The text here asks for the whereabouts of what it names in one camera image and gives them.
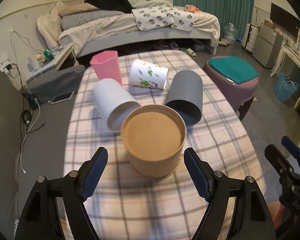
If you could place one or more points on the brown paper cup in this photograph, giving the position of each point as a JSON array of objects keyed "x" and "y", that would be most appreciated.
[{"x": 154, "y": 136}]

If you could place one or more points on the bed with beige sheets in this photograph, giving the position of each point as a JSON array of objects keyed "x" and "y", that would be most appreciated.
[{"x": 89, "y": 28}]

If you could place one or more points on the black television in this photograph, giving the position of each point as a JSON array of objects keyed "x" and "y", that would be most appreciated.
[{"x": 285, "y": 20}]

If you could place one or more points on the black clothes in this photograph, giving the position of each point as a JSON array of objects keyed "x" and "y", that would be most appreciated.
[{"x": 110, "y": 3}]

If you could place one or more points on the grey cup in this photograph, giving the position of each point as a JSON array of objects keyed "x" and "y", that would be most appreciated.
[{"x": 185, "y": 96}]

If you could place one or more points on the grey sofa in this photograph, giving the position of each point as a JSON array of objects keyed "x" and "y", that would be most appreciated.
[{"x": 32, "y": 136}]

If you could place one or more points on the checkered pillow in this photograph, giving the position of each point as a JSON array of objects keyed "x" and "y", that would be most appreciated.
[{"x": 75, "y": 20}]

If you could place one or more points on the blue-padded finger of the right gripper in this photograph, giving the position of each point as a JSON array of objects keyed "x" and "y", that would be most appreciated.
[{"x": 292, "y": 148}]

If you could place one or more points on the white cup green print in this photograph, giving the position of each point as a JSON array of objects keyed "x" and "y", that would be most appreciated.
[{"x": 146, "y": 74}]

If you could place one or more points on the white smartphone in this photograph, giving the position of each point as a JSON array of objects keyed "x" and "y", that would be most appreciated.
[{"x": 63, "y": 97}]

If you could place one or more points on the plaid blanket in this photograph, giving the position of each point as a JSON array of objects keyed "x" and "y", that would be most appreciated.
[{"x": 127, "y": 205}]

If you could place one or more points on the water jug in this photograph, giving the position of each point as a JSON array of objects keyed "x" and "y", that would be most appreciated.
[{"x": 230, "y": 33}]

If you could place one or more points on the green can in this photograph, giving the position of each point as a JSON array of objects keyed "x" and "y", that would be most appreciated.
[{"x": 48, "y": 54}]

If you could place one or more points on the purple stool teal cushion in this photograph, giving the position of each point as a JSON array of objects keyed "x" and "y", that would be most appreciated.
[{"x": 236, "y": 79}]

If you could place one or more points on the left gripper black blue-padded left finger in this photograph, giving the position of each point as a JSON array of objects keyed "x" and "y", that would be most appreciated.
[{"x": 40, "y": 216}]

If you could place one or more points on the white bedside table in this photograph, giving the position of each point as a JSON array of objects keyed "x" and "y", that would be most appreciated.
[{"x": 67, "y": 53}]

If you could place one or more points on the pink hexagonal cup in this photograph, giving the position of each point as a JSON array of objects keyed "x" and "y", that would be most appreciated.
[{"x": 106, "y": 65}]

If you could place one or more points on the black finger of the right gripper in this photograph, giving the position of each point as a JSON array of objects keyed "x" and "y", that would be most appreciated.
[{"x": 278, "y": 161}]

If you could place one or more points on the grey cabinet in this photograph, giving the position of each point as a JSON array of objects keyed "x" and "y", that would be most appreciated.
[{"x": 267, "y": 47}]

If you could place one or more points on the white paper cup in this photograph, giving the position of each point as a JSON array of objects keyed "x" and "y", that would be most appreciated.
[{"x": 114, "y": 103}]

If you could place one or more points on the wall power outlet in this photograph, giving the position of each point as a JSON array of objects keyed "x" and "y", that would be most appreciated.
[{"x": 5, "y": 63}]

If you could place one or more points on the patterned white blanket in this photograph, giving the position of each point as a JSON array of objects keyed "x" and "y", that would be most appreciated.
[{"x": 159, "y": 17}]

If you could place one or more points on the blue laundry basket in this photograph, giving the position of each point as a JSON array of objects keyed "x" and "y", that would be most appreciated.
[{"x": 284, "y": 87}]

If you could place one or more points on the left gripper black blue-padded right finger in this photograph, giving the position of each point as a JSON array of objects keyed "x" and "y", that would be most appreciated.
[{"x": 251, "y": 217}]

